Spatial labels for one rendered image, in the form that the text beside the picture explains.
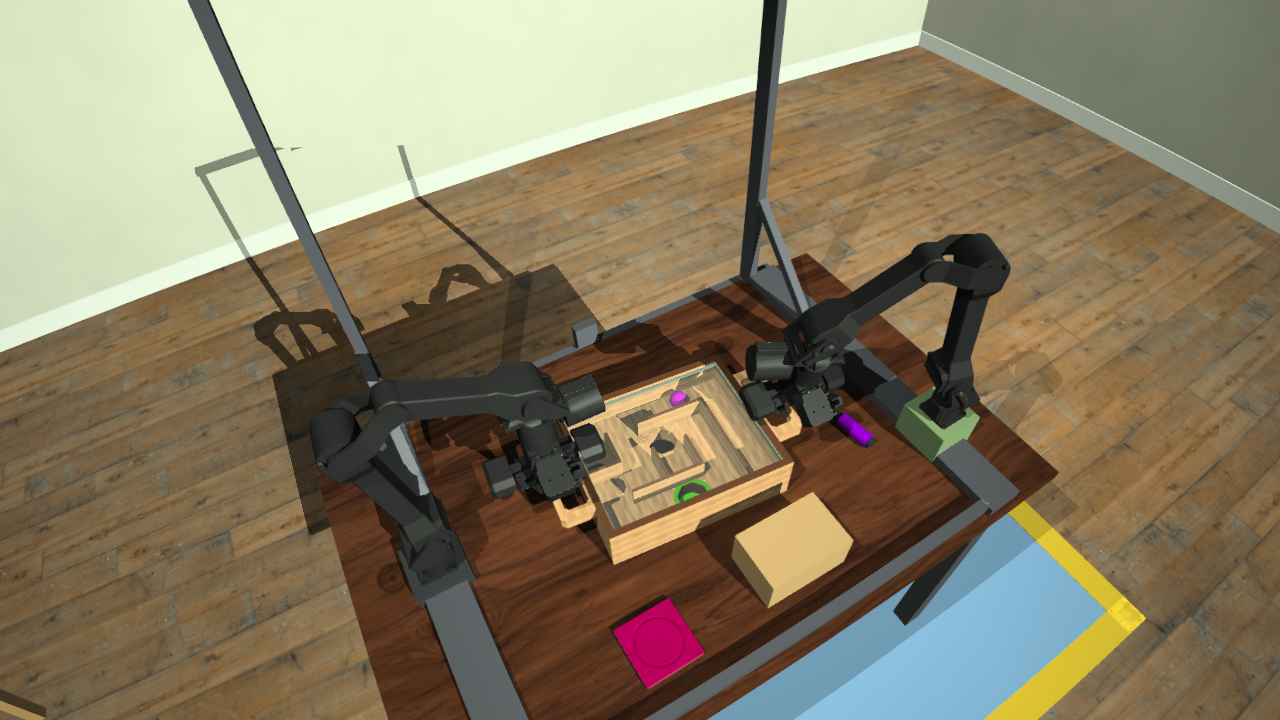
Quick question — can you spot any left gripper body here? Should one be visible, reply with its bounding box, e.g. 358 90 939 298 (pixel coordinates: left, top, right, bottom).
739 365 845 421

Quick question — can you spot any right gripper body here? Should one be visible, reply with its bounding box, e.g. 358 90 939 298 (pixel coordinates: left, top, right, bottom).
483 423 605 498

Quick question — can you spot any tan rectangular block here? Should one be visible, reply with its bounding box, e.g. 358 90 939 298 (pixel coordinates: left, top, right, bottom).
732 492 852 609

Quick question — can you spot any pink square board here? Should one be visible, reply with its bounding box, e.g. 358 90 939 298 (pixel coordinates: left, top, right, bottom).
613 598 704 689

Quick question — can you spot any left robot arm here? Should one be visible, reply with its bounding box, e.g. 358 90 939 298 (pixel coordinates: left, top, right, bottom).
745 233 1011 429

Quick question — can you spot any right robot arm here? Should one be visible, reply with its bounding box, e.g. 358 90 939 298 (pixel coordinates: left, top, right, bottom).
308 361 605 585

